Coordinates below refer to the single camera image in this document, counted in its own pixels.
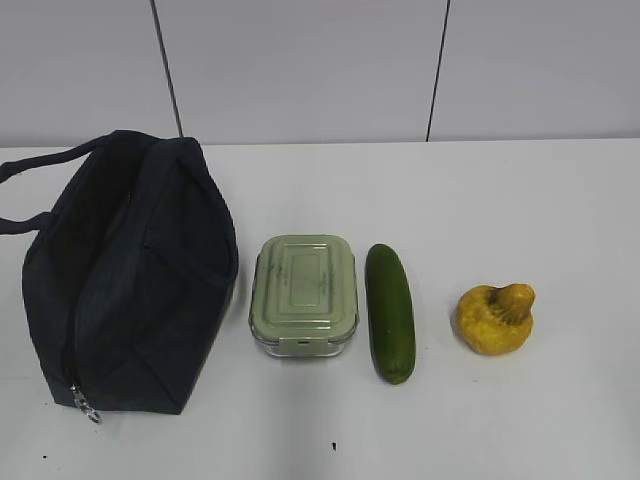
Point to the dark blue lunch bag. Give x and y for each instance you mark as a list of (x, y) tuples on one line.
[(129, 275)]

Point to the green cucumber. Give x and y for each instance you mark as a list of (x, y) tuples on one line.
[(390, 315)]

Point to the green lid glass food container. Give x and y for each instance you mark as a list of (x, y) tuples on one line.
[(304, 296)]

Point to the yellow squash toy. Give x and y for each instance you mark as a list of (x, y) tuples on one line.
[(495, 321)]

